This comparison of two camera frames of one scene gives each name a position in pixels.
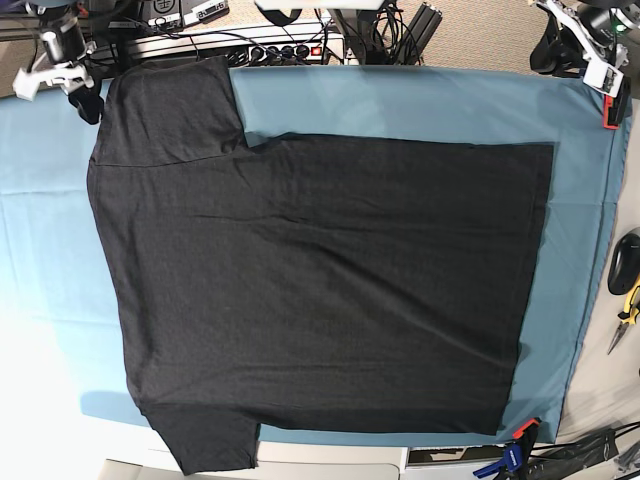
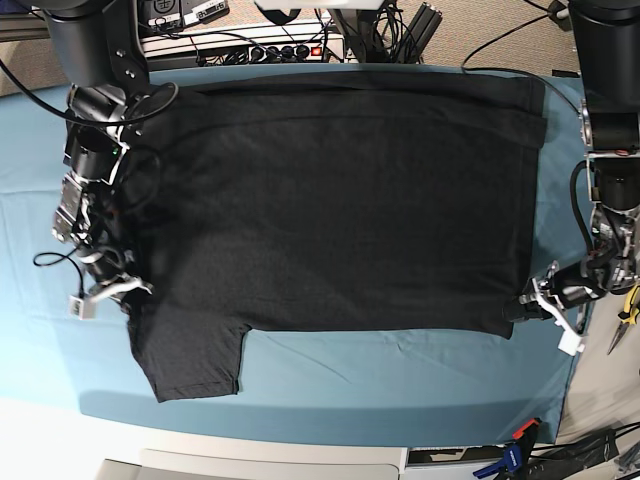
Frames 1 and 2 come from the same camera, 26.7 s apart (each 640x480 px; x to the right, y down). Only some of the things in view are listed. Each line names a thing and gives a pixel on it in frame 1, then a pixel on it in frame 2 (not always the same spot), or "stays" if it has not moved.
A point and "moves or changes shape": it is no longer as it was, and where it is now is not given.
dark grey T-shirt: x=317 y=281 moves or changes shape
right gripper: x=600 y=25 → x=585 y=280
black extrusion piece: x=423 y=29 stays
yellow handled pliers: x=629 y=315 stays
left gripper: x=66 y=44 → x=106 y=264
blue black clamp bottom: x=512 y=460 stays
